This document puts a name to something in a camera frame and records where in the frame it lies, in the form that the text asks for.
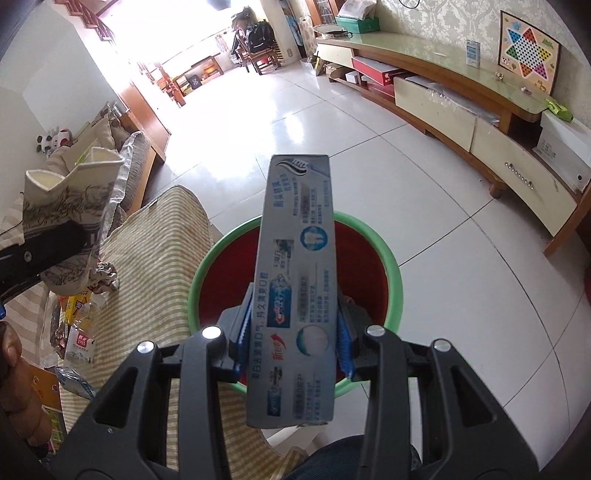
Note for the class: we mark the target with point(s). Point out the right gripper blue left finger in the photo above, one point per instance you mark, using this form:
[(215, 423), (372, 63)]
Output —
[(159, 415)]

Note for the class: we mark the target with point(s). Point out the green box with papers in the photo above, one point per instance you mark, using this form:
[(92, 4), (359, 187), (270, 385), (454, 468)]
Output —
[(359, 16)]

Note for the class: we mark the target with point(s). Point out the crushed blue white carton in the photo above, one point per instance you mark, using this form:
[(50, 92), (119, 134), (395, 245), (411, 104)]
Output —
[(70, 380)]

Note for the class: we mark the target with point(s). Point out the person left hand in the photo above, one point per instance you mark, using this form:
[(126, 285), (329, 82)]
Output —
[(19, 399)]

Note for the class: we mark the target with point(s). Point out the orange cardboard box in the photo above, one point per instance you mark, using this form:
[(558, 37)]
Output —
[(47, 386)]

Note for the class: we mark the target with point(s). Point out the blue toothpaste box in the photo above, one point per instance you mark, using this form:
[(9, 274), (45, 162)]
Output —
[(293, 333)]

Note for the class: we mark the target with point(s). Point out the wooden TV cabinet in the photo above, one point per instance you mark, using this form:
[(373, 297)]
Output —
[(483, 115)]

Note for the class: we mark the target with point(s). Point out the clear plastic bottle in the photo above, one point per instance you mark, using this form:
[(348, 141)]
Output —
[(80, 346)]

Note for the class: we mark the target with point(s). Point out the striped beige sofa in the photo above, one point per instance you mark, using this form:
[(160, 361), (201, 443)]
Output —
[(134, 151)]

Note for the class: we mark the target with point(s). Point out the yellow juice box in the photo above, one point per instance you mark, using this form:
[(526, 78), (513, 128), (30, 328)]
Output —
[(78, 309)]

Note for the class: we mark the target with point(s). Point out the green small box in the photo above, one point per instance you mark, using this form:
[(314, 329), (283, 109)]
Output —
[(559, 110)]

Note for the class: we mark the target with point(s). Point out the wooden chair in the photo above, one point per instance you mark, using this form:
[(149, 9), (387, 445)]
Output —
[(260, 62)]

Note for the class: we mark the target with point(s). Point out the red flat box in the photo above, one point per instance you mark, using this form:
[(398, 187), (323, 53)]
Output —
[(378, 72)]

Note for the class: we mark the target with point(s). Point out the black backpack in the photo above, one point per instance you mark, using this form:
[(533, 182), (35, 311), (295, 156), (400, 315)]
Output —
[(260, 36)]

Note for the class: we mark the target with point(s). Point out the white cardboard box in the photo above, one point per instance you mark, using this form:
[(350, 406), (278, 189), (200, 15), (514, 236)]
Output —
[(565, 147)]

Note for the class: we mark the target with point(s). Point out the red bin with green rim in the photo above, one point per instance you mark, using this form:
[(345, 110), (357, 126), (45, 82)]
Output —
[(367, 275)]

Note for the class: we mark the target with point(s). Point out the cow plush toy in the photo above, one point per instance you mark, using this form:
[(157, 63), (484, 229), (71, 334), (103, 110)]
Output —
[(52, 140)]

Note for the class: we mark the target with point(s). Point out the small blue white card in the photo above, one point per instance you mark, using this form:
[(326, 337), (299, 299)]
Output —
[(473, 53)]

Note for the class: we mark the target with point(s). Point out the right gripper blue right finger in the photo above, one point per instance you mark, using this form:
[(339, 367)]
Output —
[(430, 416)]

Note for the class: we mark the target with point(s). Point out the chinese checkers board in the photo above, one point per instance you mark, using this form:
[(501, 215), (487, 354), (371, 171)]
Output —
[(528, 52)]

